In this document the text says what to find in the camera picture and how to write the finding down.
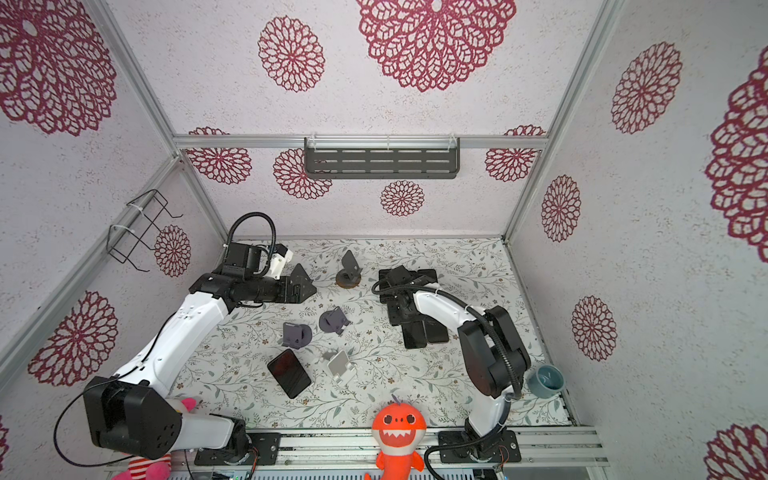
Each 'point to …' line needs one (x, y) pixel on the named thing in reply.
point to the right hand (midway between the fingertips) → (398, 314)
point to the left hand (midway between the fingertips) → (301, 295)
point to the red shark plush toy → (398, 430)
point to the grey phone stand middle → (333, 321)
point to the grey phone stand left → (296, 336)
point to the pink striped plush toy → (152, 467)
